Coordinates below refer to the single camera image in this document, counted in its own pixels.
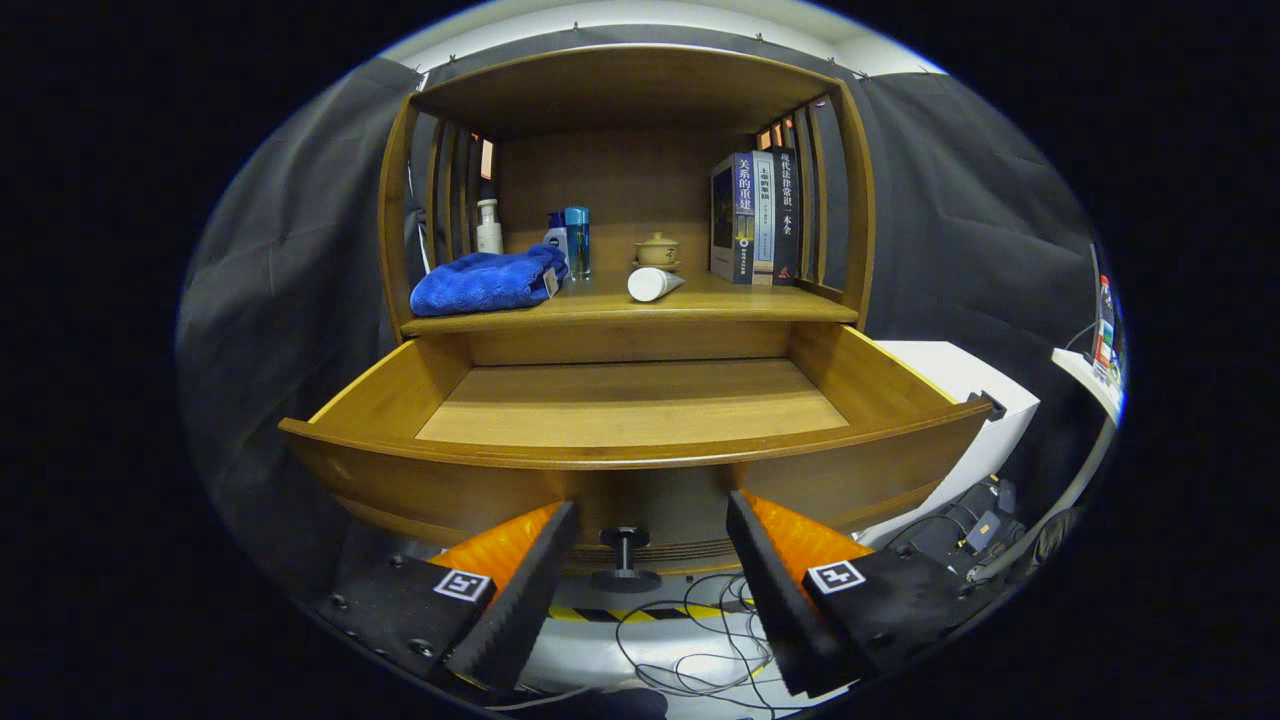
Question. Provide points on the white squeeze tube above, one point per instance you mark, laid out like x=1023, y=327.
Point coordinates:
x=650, y=285

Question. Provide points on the colourful box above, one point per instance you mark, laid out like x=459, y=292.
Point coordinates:
x=1103, y=330

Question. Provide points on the white side cabinet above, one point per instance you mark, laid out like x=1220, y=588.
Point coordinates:
x=960, y=365

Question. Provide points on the beige lidded teacup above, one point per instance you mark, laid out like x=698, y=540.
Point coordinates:
x=657, y=250

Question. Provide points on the wooden countertop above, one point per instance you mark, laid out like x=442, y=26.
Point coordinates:
x=700, y=298

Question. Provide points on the wooden drawer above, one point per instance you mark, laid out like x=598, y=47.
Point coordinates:
x=630, y=400

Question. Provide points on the white bottle with blue cap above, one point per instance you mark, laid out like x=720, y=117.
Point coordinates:
x=555, y=238

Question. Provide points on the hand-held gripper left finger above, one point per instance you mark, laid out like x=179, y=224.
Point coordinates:
x=520, y=610

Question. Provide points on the blue spine book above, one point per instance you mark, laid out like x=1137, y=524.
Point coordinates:
x=730, y=220

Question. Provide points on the black backdrop cloth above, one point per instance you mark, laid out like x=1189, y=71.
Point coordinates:
x=300, y=250

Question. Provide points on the dark spine book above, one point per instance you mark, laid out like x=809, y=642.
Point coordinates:
x=787, y=220

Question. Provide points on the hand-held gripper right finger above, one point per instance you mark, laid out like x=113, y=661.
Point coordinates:
x=775, y=600

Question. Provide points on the white spine book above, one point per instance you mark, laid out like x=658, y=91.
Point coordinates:
x=764, y=220

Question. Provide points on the white shelf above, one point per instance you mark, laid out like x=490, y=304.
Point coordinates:
x=1085, y=375

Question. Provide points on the black electronic device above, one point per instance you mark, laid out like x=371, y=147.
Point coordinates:
x=985, y=530

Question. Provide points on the white pump bottle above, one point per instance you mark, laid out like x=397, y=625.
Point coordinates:
x=489, y=235

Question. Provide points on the blue folded towel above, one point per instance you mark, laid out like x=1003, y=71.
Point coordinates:
x=480, y=285

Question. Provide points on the clear blue bottle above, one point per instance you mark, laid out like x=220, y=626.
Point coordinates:
x=577, y=245

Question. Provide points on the yellow black floor tape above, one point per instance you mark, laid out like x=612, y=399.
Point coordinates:
x=580, y=613

